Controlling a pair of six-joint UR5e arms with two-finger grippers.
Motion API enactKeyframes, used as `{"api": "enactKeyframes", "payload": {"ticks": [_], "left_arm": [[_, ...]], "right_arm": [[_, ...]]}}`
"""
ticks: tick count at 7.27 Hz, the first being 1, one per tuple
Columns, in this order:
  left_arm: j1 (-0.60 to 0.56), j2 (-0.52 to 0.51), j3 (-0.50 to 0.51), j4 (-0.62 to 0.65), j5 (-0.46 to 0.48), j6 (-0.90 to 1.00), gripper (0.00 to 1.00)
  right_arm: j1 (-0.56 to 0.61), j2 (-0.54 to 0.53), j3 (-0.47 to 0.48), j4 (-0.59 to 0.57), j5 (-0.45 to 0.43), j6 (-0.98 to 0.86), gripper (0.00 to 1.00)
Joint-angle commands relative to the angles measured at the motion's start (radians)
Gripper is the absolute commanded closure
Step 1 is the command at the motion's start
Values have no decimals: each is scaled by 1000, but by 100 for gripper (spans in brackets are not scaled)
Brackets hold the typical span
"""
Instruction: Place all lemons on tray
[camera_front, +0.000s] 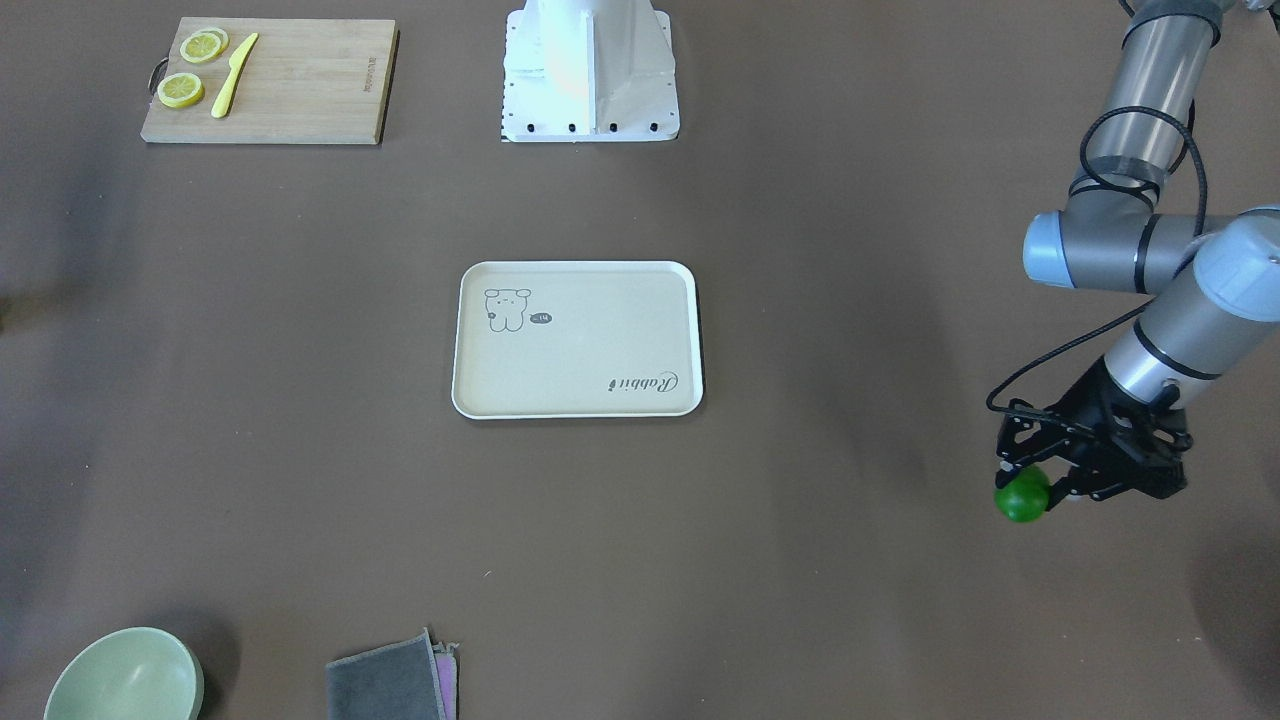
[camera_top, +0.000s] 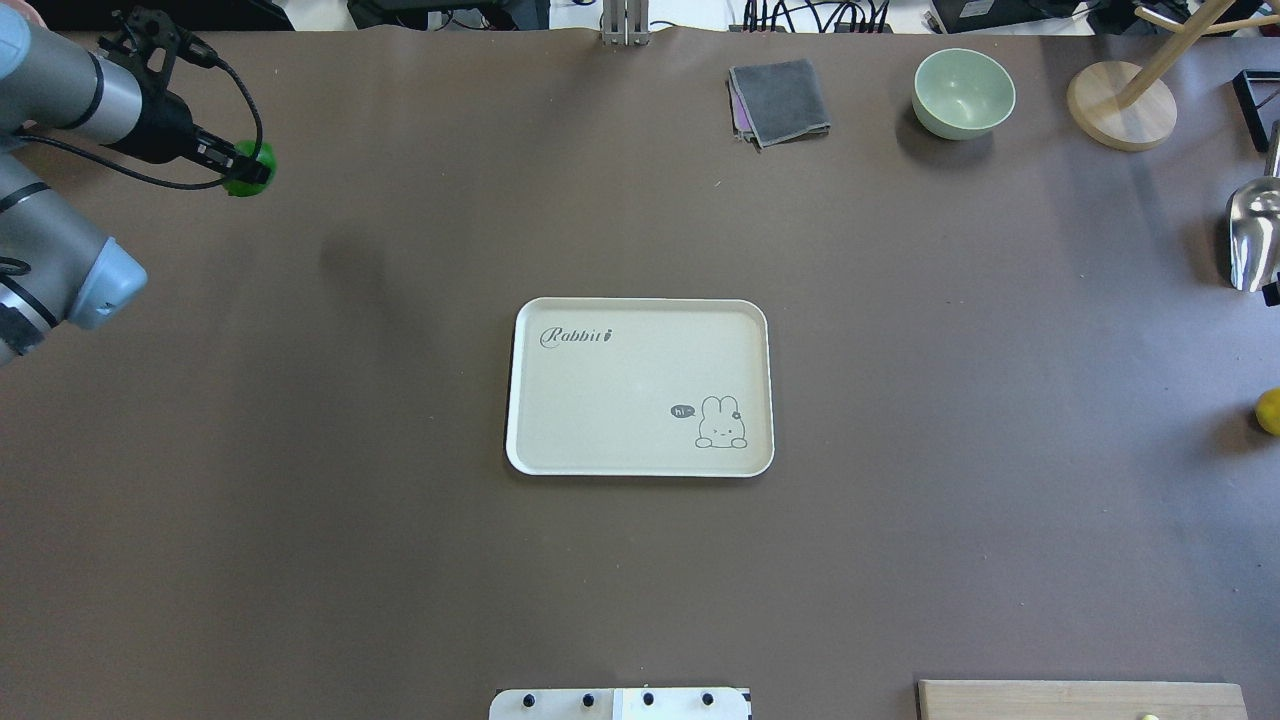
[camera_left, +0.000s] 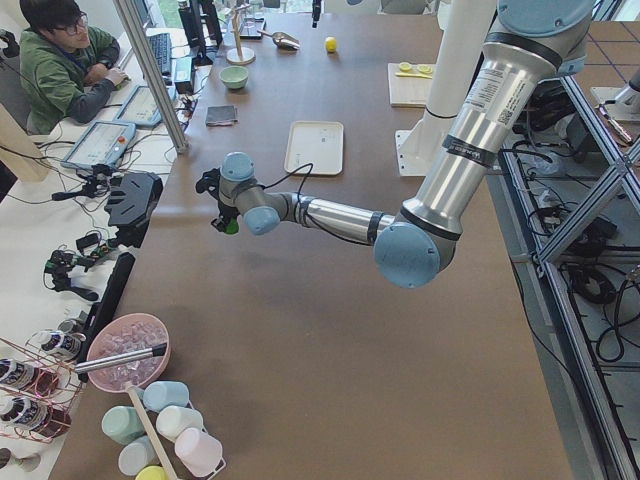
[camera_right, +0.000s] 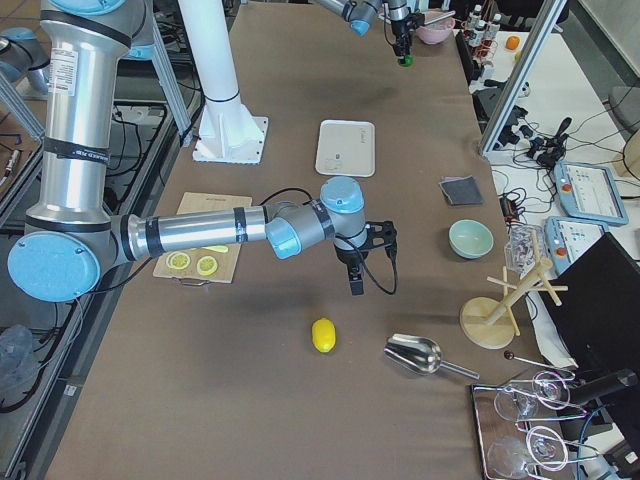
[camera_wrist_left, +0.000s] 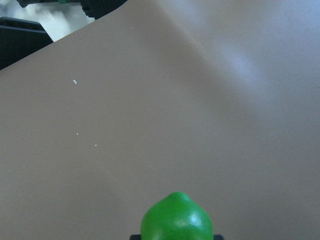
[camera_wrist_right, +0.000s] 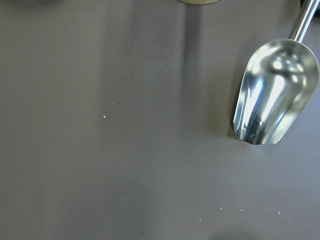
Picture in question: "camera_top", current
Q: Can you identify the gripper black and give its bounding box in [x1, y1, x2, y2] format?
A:
[99, 8, 273, 187]

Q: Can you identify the green lime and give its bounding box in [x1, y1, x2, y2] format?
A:
[221, 142, 278, 197]

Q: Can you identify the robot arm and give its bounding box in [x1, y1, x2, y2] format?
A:
[1, 6, 276, 363]

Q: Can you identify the cream rabbit tray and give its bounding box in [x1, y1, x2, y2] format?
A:
[506, 297, 774, 478]

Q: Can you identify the steel scoop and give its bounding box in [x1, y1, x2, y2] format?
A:
[1228, 122, 1279, 293]

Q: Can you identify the yellow lemon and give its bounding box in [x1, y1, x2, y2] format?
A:
[1253, 387, 1280, 437]

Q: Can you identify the wooden cup stand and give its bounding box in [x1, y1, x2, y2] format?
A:
[1068, 1, 1279, 152]

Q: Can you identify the pale green bowl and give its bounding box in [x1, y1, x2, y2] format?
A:
[911, 47, 1018, 141]

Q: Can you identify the pink folded cloth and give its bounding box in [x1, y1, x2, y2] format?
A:
[726, 81, 755, 142]

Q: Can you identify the grey folded cloth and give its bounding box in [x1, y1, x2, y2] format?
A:
[728, 58, 831, 149]

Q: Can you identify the bamboo cutting board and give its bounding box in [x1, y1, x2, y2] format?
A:
[918, 680, 1248, 719]

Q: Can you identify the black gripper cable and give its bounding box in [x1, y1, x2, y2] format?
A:
[0, 40, 266, 191]

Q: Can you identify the black frame stand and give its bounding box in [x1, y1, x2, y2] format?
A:
[1231, 69, 1279, 152]

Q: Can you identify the aluminium frame post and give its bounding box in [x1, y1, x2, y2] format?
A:
[600, 0, 652, 46]

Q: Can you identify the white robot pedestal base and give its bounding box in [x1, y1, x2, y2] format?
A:
[488, 685, 754, 719]

